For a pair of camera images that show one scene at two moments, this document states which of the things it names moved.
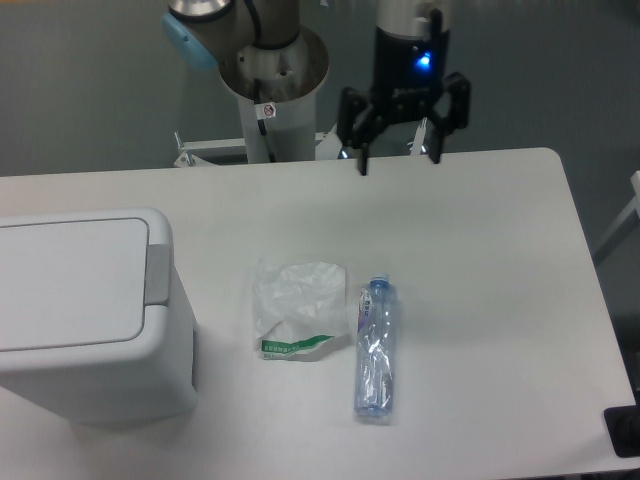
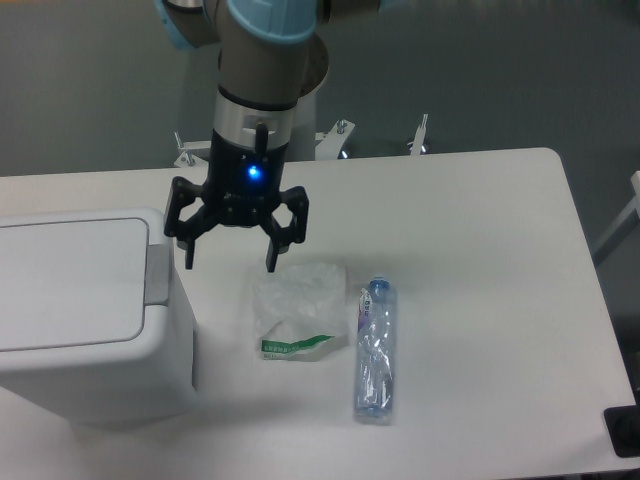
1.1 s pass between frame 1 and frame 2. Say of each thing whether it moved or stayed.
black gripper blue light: moved
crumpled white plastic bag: stayed
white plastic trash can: stayed
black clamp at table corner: stayed
